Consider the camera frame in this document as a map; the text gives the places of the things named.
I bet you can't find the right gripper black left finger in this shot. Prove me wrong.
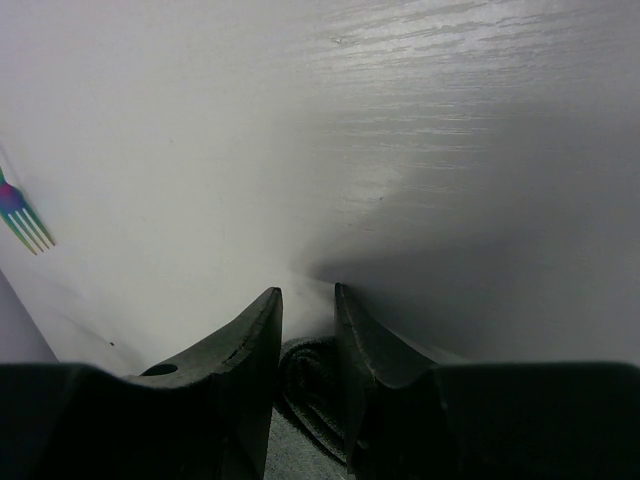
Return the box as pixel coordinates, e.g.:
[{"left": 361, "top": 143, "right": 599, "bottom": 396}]
[{"left": 126, "top": 287, "right": 283, "bottom": 479}]

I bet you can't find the dark grey cloth napkin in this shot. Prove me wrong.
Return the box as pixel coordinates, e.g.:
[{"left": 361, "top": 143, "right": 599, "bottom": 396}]
[{"left": 264, "top": 336, "right": 349, "bottom": 479}]

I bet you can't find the silver metal fork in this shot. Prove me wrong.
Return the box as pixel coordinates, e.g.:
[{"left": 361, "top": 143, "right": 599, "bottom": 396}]
[{"left": 1, "top": 161, "right": 56, "bottom": 255}]

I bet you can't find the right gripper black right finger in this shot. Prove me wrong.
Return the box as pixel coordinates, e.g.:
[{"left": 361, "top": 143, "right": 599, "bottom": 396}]
[{"left": 334, "top": 283, "right": 450, "bottom": 479}]

